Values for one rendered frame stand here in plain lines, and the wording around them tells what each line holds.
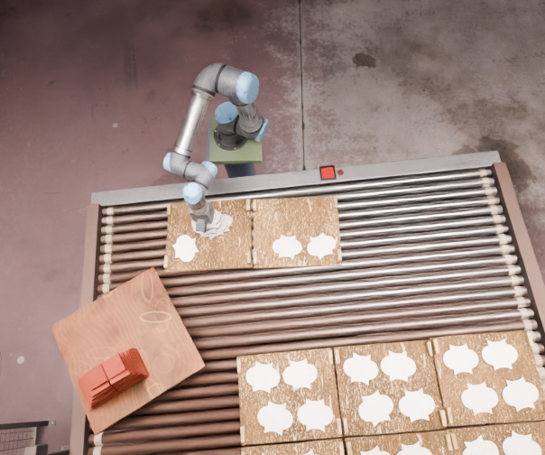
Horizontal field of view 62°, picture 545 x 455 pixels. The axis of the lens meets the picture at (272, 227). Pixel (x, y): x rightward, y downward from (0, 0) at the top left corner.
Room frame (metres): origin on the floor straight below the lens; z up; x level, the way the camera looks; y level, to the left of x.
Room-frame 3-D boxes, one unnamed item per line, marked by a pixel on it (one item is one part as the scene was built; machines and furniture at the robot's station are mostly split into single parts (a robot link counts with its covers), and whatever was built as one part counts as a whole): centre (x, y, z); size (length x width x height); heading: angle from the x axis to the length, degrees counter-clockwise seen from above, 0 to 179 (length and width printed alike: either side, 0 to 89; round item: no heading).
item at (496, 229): (0.68, -0.12, 0.90); 1.95 x 0.05 x 0.05; 86
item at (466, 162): (1.05, -0.14, 0.89); 2.08 x 0.09 x 0.06; 86
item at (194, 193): (0.84, 0.29, 1.31); 0.09 x 0.08 x 0.11; 147
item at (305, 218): (0.76, -0.11, 0.93); 0.41 x 0.35 x 0.02; 82
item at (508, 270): (0.48, -0.11, 0.90); 1.95 x 0.05 x 0.05; 86
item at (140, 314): (0.33, 0.69, 1.03); 0.50 x 0.50 x 0.02; 23
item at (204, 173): (0.93, 0.26, 1.31); 0.11 x 0.11 x 0.08; 57
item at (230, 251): (0.81, 0.31, 0.93); 0.41 x 0.35 x 0.02; 83
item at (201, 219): (0.82, 0.30, 1.15); 0.12 x 0.09 x 0.16; 163
